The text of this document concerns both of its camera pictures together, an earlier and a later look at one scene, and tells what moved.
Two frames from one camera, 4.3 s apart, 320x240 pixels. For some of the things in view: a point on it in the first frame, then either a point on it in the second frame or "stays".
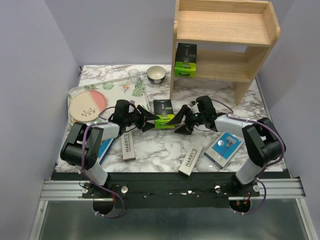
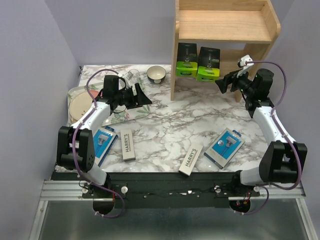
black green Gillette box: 185,63 stays
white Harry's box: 190,159 stays
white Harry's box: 128,144 stays
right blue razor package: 223,149 stays
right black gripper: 178,117 to 229,78
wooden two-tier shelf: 253,24 stays
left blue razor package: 105,146 stays
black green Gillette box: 163,109 to 208,67
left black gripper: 145,113 to 137,100
